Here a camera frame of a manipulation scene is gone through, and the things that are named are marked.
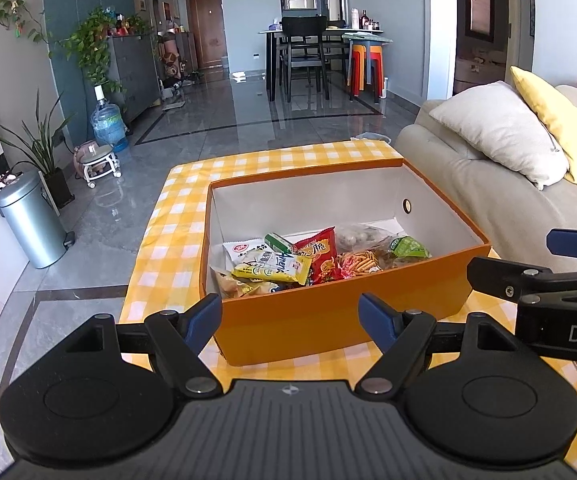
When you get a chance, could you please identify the green sausage stick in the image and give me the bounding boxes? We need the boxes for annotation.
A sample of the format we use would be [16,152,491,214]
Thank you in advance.
[264,232,299,255]

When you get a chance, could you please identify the yellow pillow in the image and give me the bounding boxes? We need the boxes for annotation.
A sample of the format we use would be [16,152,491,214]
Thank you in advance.
[511,66,577,188]

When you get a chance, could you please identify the trailing green plant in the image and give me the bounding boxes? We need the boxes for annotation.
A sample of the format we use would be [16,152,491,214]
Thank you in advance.
[61,7,126,93]

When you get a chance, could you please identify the orange stick snack packet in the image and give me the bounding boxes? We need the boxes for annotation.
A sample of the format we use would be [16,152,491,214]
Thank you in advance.
[337,247,394,278]

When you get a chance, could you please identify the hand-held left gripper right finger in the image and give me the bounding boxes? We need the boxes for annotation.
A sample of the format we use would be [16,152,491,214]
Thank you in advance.
[355,294,519,397]

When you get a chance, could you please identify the yellow snack packet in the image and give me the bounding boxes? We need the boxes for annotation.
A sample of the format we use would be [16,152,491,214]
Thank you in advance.
[231,250,313,286]

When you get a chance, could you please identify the wooden door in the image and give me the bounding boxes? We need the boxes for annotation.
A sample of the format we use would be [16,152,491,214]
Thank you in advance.
[187,0,228,70]

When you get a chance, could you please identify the white pillow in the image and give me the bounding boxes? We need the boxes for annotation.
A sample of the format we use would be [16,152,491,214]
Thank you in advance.
[429,81,569,191]

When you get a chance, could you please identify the clear packet of eggs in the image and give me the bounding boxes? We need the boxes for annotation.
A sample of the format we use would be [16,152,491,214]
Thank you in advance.
[335,224,399,253]

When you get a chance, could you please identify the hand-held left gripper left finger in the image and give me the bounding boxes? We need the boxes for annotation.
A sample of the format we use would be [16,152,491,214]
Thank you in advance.
[63,294,223,397]

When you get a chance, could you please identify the blue water jug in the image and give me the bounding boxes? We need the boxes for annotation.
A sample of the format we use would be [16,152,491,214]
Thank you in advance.
[91,85,130,153]

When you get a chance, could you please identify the brown framed window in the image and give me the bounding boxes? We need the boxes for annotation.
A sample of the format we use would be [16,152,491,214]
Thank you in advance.
[463,0,502,45]

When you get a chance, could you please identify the white sausage packet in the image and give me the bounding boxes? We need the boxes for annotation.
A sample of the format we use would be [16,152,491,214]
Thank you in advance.
[222,239,274,267]

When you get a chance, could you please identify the pale green chips packet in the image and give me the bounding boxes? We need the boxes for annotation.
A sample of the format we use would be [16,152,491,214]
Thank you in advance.
[211,266,289,301]

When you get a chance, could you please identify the stacked orange stools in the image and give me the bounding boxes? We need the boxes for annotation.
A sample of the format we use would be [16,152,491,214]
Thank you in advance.
[346,44,385,100]

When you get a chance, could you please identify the yellow checked tablecloth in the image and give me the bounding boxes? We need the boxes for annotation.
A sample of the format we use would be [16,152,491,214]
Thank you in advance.
[118,140,577,476]

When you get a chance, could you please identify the small green-top table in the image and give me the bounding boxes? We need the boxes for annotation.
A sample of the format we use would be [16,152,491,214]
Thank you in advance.
[343,32,394,46]

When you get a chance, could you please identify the black dining table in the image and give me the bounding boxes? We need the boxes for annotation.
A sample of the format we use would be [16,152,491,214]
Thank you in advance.
[258,27,354,103]

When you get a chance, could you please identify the red snack packet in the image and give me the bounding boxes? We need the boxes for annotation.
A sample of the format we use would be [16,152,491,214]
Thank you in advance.
[293,226,343,287]

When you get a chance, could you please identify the hanging wall plant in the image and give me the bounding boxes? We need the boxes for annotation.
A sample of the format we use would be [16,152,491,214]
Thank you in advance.
[0,0,54,58]

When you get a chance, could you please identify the beige sofa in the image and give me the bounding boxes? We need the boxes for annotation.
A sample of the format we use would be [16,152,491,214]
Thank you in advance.
[393,84,577,406]

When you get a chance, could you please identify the orange cardboard box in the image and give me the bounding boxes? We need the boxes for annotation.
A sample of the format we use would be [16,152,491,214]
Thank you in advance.
[201,157,492,367]

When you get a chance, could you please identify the grey drawer cabinet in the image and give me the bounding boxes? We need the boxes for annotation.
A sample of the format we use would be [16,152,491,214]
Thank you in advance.
[106,32,162,121]

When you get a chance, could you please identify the white wheeled stool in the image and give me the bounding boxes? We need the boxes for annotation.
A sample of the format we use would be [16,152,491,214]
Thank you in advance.
[73,142,122,190]

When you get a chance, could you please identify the black dining chair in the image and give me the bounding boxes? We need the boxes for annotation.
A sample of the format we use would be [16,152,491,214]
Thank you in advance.
[279,16,330,103]

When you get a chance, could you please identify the small green snack packet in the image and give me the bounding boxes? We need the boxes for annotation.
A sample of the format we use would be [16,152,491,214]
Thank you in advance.
[387,235,432,261]

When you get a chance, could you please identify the silver pedal trash can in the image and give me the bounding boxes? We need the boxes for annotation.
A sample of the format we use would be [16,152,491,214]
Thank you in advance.
[0,170,75,270]

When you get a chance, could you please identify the long-leaved potted plant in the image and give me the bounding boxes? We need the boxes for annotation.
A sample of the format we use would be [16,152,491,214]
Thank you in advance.
[0,90,76,211]

